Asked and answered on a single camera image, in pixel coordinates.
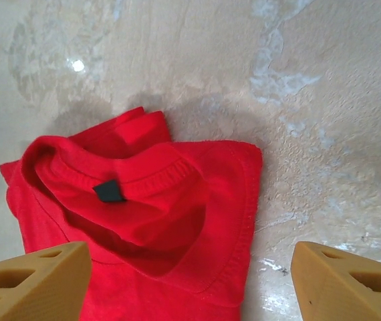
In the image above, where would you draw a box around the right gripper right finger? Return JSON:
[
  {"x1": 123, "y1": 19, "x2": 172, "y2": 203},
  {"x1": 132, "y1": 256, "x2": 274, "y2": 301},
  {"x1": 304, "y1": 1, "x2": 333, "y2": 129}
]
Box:
[{"x1": 290, "y1": 240, "x2": 381, "y2": 321}]

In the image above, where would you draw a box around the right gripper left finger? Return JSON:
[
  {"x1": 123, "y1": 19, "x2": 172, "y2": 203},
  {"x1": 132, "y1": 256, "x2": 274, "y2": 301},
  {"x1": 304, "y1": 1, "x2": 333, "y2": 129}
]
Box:
[{"x1": 0, "y1": 241, "x2": 94, "y2": 321}]

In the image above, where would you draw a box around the red t-shirt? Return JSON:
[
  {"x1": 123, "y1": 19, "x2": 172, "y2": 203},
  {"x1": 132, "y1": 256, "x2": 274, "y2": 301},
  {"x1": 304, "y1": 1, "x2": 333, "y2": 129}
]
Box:
[{"x1": 0, "y1": 106, "x2": 263, "y2": 321}]

